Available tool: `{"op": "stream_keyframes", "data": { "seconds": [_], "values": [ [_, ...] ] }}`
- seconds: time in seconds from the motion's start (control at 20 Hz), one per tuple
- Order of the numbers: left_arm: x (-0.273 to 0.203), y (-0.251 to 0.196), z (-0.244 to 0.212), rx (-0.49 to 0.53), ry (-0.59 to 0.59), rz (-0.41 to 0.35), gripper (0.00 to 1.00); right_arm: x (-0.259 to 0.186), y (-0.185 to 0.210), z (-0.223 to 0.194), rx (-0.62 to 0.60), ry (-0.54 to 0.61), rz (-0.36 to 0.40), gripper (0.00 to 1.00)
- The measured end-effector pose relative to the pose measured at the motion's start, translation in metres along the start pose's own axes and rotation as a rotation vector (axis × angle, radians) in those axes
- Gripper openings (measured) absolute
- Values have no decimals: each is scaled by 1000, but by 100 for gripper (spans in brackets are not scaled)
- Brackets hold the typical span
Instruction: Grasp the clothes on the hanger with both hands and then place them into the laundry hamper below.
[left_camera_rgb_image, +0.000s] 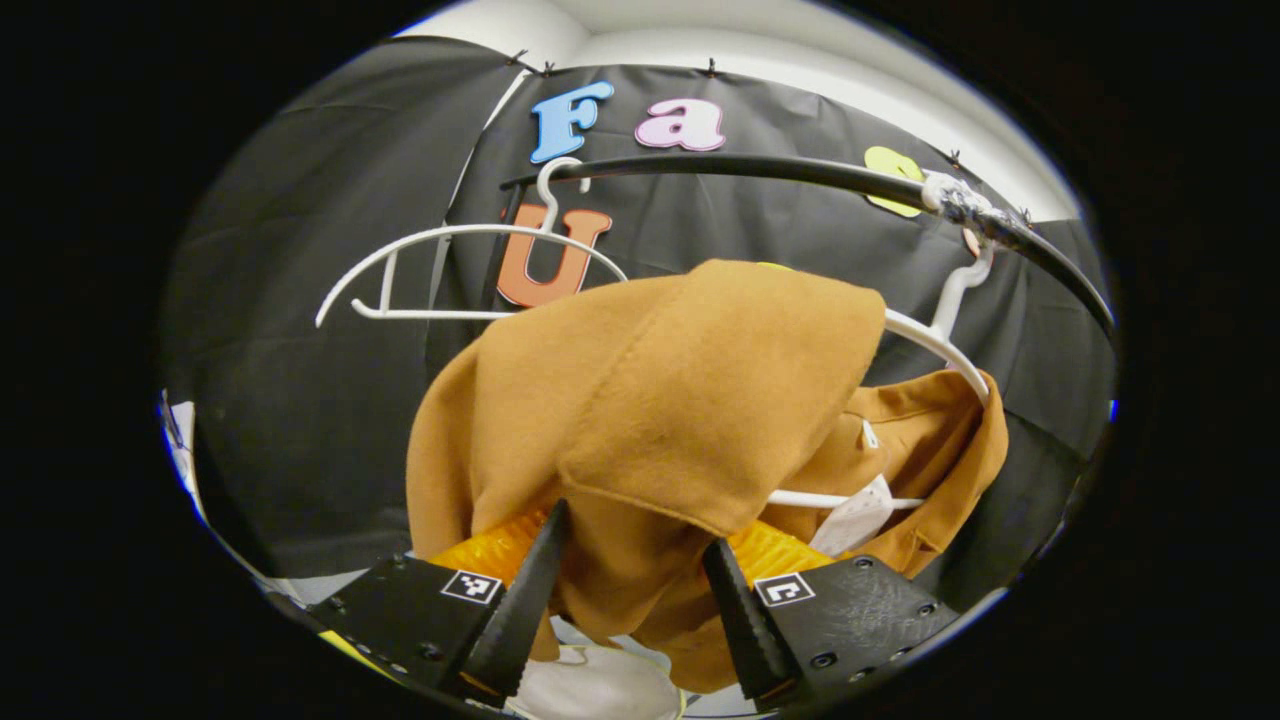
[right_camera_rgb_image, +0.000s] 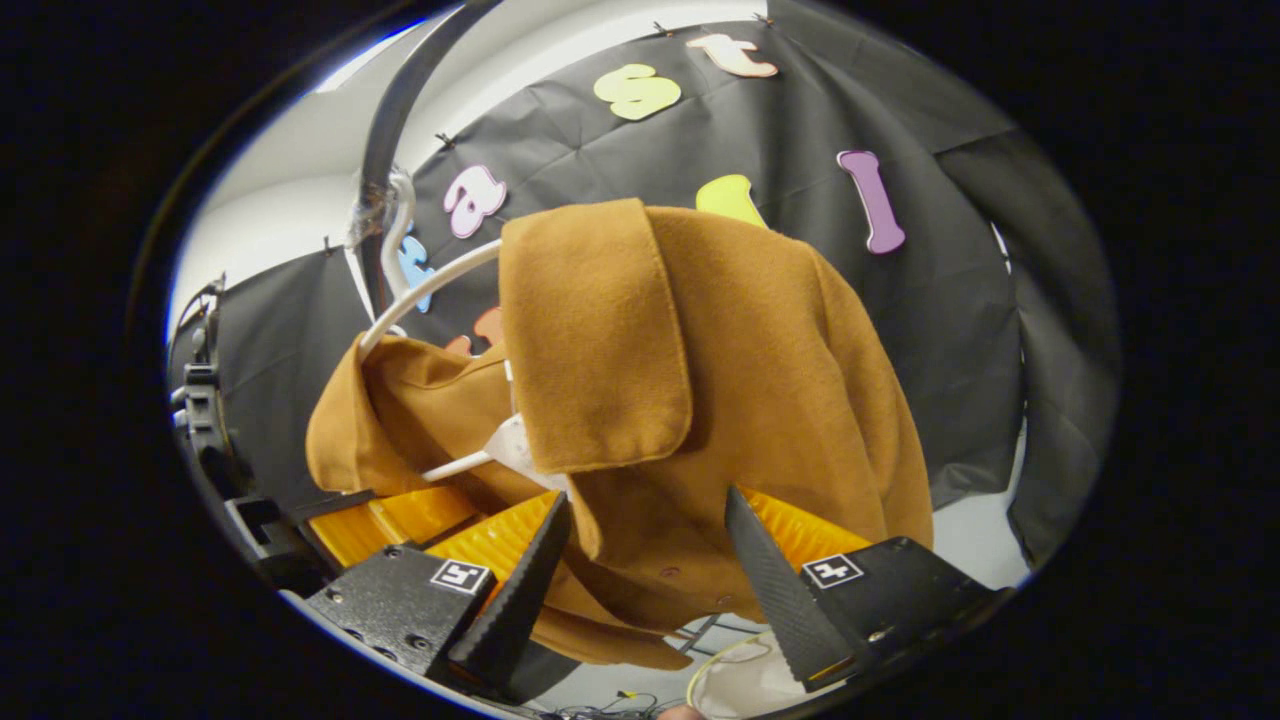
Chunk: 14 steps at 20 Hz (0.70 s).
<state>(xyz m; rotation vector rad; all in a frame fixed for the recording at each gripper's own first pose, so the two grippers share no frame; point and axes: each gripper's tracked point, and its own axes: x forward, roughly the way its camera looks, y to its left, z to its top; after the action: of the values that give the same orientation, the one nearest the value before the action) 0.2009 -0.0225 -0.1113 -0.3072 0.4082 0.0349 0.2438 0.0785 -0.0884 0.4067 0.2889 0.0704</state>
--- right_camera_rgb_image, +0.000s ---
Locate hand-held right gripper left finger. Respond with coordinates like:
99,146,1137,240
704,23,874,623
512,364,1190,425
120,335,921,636
300,490,574,701

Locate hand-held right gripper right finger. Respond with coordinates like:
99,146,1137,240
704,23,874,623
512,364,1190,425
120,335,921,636
724,485,1001,694

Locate white laundry hamper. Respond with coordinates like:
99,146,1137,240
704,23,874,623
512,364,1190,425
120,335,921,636
685,630,811,720

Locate brown jacket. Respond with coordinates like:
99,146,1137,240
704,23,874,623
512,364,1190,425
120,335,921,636
305,197,936,671

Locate white hanger with taped hook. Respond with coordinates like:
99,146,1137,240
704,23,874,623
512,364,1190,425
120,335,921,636
357,170,566,493

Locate black clothes rack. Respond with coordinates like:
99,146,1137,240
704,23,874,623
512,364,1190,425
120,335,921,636
358,0,506,311

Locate silver tape wrap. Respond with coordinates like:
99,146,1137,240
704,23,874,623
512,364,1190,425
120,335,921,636
347,168,413,249

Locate tangled floor cables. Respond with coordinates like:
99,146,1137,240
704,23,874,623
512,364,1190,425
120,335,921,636
545,688,691,720

